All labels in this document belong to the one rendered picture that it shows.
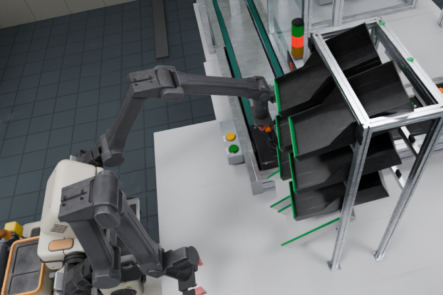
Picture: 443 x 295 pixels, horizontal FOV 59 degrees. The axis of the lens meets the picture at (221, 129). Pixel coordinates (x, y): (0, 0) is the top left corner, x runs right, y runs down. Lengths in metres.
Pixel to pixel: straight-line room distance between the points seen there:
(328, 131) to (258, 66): 1.17
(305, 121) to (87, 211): 0.57
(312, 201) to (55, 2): 4.08
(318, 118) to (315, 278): 0.70
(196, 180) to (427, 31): 1.52
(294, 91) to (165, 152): 0.94
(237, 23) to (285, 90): 1.36
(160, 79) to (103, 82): 2.60
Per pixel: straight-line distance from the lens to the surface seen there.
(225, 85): 1.28
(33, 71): 4.29
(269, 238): 1.59
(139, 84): 1.17
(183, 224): 1.66
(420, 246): 1.65
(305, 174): 1.12
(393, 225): 1.35
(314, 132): 1.00
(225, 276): 1.54
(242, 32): 2.35
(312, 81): 1.09
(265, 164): 1.62
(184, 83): 1.20
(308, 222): 1.39
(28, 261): 1.80
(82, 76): 3.94
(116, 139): 1.37
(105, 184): 0.89
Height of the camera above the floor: 2.31
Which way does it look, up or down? 50 degrees down
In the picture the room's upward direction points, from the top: 12 degrees counter-clockwise
